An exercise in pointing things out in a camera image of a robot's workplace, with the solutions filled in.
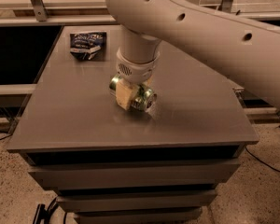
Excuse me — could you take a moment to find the metal railing frame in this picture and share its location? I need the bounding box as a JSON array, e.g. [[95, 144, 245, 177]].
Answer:
[[0, 0, 280, 31]]

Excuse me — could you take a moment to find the blue crumpled chip bag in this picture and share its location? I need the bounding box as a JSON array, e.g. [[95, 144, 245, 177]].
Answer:
[[70, 31, 106, 61]]

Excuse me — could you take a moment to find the black device on floor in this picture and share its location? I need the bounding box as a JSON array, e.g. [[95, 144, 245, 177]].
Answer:
[[33, 204, 49, 224]]

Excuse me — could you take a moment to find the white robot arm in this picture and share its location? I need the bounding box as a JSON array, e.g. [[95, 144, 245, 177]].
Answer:
[[105, 0, 280, 110]]

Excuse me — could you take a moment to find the green soda can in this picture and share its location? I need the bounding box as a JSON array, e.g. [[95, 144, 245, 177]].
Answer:
[[109, 75, 157, 112]]

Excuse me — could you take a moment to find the black floor cable right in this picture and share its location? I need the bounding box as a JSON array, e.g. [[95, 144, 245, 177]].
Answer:
[[245, 146, 280, 175]]

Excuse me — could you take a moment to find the grey drawer cabinet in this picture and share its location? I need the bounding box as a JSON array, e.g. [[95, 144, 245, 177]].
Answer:
[[7, 25, 259, 224]]

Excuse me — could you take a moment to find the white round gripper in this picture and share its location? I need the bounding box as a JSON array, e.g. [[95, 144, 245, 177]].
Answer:
[[116, 47, 161, 110]]

